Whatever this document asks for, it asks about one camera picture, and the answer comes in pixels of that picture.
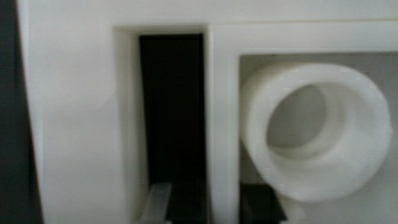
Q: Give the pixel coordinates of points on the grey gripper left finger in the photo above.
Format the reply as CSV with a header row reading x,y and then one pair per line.
x,y
175,204

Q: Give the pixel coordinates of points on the white U-shaped fence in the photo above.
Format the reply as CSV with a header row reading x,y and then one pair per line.
x,y
86,100

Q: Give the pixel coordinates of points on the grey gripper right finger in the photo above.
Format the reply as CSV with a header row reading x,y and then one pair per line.
x,y
261,206

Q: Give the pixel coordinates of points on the white square table top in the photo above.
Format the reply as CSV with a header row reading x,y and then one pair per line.
x,y
303,119

